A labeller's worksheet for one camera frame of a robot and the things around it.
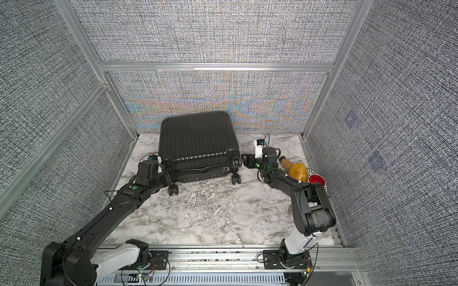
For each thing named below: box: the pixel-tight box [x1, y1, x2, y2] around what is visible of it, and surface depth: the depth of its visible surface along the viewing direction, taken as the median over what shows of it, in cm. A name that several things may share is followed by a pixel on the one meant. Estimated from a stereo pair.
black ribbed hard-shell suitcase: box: [158, 110, 243, 197], surface depth 87 cm
